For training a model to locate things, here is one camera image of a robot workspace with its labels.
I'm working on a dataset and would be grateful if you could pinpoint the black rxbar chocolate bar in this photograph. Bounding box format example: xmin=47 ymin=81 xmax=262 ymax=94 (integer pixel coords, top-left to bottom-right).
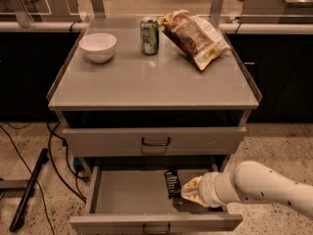
xmin=164 ymin=170 xmax=181 ymax=199

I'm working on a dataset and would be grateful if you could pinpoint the grey open middle drawer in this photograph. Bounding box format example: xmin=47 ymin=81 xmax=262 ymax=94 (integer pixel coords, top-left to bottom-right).
xmin=70 ymin=156 xmax=243 ymax=235

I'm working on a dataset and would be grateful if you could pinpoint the white horizontal rail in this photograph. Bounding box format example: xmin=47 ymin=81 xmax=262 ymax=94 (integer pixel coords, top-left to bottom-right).
xmin=0 ymin=22 xmax=313 ymax=35

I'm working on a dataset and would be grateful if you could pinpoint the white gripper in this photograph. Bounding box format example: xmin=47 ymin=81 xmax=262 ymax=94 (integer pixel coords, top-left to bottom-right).
xmin=181 ymin=172 xmax=236 ymax=208

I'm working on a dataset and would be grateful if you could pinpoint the black drawer handle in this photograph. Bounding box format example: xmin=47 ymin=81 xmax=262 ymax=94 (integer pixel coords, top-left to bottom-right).
xmin=141 ymin=137 xmax=171 ymax=147
xmin=142 ymin=223 xmax=171 ymax=235

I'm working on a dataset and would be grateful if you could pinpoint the grey background desk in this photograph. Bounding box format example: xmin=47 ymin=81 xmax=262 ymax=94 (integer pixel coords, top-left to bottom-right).
xmin=240 ymin=0 xmax=313 ymax=24

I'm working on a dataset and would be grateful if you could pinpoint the black floor cable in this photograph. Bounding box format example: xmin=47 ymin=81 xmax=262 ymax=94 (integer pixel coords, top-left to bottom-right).
xmin=0 ymin=122 xmax=57 ymax=235

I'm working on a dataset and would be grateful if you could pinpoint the black top drawer handle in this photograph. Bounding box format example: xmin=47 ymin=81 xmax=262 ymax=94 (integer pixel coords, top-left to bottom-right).
xmin=141 ymin=137 xmax=171 ymax=147

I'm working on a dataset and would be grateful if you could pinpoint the black middle drawer handle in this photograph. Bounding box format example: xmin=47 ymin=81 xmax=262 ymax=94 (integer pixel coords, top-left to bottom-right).
xmin=142 ymin=223 xmax=171 ymax=235

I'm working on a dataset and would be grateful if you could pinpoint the grey top drawer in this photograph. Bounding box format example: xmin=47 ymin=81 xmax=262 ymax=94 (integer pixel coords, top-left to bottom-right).
xmin=64 ymin=127 xmax=246 ymax=157

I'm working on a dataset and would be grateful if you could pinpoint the black bar on floor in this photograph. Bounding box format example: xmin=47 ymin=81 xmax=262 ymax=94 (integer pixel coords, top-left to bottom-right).
xmin=9 ymin=148 xmax=48 ymax=232

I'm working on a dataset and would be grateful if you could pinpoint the grey metal drawer cabinet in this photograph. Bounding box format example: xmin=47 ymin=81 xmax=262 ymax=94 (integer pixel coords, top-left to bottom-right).
xmin=49 ymin=18 xmax=261 ymax=170

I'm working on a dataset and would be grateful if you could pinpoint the black cable by cabinet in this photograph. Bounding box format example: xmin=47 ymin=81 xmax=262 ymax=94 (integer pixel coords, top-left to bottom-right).
xmin=46 ymin=120 xmax=90 ymax=204

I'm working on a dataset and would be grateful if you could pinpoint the white ceramic bowl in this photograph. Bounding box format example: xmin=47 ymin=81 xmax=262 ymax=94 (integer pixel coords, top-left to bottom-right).
xmin=79 ymin=33 xmax=117 ymax=64

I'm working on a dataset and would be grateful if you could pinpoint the green soda can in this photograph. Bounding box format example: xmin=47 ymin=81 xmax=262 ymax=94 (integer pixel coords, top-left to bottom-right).
xmin=140 ymin=17 xmax=158 ymax=55

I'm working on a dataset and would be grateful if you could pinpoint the brown chip bag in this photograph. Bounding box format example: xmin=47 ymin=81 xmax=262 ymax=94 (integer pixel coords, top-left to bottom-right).
xmin=158 ymin=10 xmax=231 ymax=71

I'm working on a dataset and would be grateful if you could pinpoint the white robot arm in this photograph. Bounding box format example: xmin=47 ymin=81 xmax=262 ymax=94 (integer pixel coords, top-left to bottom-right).
xmin=181 ymin=161 xmax=313 ymax=219

